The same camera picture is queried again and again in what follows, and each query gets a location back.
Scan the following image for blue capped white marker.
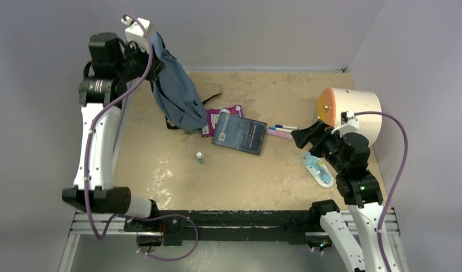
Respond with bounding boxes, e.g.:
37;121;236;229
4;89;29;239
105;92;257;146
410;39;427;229
275;124;299;130

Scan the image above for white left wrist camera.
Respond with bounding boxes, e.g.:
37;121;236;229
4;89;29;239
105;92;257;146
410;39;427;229
121;16;156;53

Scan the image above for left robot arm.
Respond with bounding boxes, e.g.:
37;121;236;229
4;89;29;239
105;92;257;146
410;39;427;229
62;32;160;232

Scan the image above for purple activity booklet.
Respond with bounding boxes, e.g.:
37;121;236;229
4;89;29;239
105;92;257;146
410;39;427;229
200;104;243;138

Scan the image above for blister pack with scissors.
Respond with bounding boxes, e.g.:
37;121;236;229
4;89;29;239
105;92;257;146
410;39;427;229
302;152;335;188

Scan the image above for light blue white marker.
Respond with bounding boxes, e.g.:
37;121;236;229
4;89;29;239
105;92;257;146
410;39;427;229
269;126;293;134

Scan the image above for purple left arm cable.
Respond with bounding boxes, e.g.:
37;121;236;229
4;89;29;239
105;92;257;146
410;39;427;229
83;14;155;240

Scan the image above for small glue bottle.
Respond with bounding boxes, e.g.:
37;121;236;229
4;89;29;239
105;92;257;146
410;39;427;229
196;152;204;164

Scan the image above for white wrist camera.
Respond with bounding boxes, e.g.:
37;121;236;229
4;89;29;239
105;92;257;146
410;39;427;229
331;110;359;137
121;16;156;53

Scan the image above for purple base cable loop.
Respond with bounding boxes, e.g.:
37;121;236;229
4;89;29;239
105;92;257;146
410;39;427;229
135;214;199;262

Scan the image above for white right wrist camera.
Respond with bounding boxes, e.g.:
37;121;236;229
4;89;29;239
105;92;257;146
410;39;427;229
331;110;359;137

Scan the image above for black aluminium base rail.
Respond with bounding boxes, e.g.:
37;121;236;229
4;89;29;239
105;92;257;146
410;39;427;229
68;209;400;249

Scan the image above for blue student backpack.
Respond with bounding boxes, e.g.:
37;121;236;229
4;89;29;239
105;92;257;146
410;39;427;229
151;32;221;133

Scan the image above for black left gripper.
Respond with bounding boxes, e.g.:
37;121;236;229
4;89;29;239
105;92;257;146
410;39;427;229
114;40;165;83

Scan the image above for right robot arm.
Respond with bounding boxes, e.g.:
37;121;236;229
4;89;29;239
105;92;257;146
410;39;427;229
291;121;392;271

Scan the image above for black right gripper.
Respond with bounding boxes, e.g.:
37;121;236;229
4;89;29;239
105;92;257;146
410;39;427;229
290;120;348;172

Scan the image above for dark blue book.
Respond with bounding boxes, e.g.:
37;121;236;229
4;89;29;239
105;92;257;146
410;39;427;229
212;113;267;156

